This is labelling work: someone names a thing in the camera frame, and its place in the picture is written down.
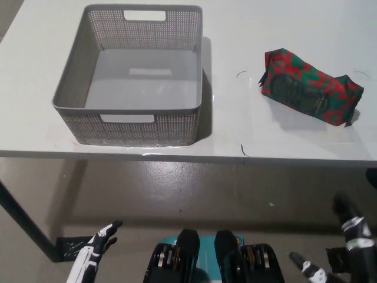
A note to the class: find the red green coffee bean bag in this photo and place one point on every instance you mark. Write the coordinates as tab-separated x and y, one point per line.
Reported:
297	88

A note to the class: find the black ribbed robot body block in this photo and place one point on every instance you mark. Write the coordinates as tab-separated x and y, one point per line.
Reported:
225	244
185	244

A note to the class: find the black metal table leg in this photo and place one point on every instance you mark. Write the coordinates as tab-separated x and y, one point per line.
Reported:
29	224
372	178

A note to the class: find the grey perforated plastic basket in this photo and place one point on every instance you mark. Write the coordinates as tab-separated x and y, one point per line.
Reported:
132	123

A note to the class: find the black ribbed robot right body block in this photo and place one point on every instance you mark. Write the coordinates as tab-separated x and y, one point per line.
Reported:
225	244

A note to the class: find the black ribbed robot left body block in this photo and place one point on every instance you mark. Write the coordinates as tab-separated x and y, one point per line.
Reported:
185	244

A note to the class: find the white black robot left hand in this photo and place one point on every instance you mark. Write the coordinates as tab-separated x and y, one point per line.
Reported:
94	250

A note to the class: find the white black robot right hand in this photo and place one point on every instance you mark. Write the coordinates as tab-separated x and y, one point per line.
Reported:
360	236

